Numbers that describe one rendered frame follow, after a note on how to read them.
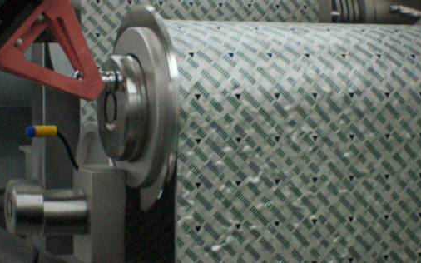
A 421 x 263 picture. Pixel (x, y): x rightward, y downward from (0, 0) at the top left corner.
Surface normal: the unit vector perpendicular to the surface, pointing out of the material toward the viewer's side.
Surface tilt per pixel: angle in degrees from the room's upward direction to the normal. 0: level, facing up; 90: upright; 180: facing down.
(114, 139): 90
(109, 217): 90
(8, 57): 105
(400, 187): 90
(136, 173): 90
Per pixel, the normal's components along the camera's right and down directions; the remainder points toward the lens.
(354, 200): 0.37, 0.05
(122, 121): -0.93, 0.02
